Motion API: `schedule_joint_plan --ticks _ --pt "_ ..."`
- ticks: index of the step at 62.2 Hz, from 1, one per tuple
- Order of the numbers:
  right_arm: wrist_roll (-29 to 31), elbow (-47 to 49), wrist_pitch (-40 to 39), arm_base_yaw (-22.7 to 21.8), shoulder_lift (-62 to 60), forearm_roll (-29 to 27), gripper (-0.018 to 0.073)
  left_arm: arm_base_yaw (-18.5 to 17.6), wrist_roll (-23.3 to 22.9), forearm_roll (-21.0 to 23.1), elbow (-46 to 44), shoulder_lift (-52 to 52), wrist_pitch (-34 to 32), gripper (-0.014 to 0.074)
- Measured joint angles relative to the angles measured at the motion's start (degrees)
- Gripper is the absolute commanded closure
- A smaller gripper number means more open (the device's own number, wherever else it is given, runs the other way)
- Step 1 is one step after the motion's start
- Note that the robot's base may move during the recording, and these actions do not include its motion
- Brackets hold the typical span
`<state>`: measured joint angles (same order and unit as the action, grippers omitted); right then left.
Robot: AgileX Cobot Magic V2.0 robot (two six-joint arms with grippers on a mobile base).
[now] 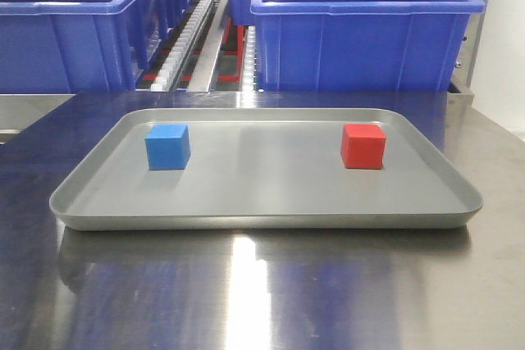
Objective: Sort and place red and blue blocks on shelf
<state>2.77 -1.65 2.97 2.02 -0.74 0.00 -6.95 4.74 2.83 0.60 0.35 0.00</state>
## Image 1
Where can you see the blue cube block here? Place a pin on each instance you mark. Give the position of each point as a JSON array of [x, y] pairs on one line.
[[167, 147]]

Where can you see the red cube block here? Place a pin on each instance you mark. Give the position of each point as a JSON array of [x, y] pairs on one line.
[[363, 146]]

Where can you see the grey metal tray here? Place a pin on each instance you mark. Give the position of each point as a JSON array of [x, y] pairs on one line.
[[264, 168]]

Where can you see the front right blue bin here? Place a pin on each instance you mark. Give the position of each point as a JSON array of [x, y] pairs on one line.
[[344, 45]]

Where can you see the front left blue bin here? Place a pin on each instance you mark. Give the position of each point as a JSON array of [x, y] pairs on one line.
[[72, 46]]

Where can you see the white roller rail right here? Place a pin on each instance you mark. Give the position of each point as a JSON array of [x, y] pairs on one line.
[[248, 70]]

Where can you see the white roller rail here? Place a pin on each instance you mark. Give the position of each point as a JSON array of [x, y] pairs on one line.
[[173, 67], [248, 70]]

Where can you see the red metal frame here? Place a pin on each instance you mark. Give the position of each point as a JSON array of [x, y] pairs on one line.
[[232, 45]]

